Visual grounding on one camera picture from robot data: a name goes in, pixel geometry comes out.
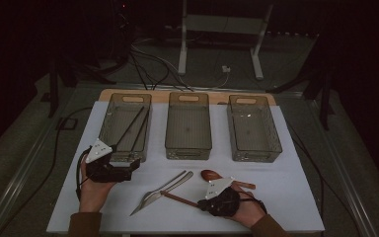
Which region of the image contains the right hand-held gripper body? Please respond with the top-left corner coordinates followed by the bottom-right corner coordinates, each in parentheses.
top-left (204, 177), bottom-right (241, 217)

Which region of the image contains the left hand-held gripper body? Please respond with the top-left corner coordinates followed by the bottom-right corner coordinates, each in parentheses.
top-left (85, 137), bottom-right (134, 184)

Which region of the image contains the brown wooden spoon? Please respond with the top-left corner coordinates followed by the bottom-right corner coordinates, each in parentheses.
top-left (200, 169), bottom-right (257, 191)

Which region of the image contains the brown wooden chopstick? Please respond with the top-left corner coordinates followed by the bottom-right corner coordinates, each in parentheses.
top-left (161, 192), bottom-right (200, 208)
top-left (160, 191), bottom-right (199, 206)

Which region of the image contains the black chopstick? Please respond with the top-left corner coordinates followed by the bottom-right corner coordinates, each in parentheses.
top-left (129, 109), bottom-right (151, 154)
top-left (114, 106), bottom-right (145, 150)

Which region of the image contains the metal table knife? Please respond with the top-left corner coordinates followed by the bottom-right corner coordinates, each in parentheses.
top-left (129, 170), bottom-right (194, 217)

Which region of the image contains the clear grey plastic bin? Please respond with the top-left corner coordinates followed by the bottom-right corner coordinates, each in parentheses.
top-left (95, 92), bottom-right (153, 163)
top-left (164, 91), bottom-right (213, 161)
top-left (226, 94), bottom-right (283, 163)

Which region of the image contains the metal fork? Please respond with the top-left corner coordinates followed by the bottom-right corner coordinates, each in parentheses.
top-left (140, 169), bottom-right (188, 203)

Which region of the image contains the person's right hand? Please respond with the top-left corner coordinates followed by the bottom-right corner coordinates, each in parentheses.
top-left (228, 183), bottom-right (268, 229)

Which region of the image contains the person's left hand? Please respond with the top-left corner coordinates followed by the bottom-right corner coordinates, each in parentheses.
top-left (78, 155), bottom-right (117, 213)

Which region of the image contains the white table mat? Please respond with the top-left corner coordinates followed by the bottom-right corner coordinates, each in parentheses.
top-left (45, 100), bottom-right (326, 235)

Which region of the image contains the black tripod stand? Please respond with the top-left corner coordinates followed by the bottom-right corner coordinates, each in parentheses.
top-left (265, 33), bottom-right (337, 131)
top-left (43, 55), bottom-right (117, 119)

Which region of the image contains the white metal stand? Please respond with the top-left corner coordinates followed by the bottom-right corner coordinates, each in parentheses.
top-left (177, 0), bottom-right (274, 81)

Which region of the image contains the left hand-held gripper cable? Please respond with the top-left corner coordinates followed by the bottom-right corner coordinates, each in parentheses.
top-left (74, 147), bottom-right (92, 201)

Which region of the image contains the hand-held gripper cable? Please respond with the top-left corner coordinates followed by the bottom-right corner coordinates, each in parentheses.
top-left (236, 190), bottom-right (268, 215)
top-left (74, 147), bottom-right (92, 201)

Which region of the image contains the right hand-held gripper cable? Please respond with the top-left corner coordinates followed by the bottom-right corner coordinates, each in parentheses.
top-left (236, 190), bottom-right (268, 215)

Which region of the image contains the black floor cable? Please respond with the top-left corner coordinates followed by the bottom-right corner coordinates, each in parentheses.
top-left (0, 107), bottom-right (94, 237)
top-left (285, 121), bottom-right (359, 237)

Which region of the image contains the bundle of black cables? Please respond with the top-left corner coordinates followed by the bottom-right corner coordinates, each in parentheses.
top-left (129, 42), bottom-right (195, 93)

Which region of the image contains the white cable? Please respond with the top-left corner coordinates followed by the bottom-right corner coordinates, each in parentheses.
top-left (190, 70), bottom-right (231, 92)

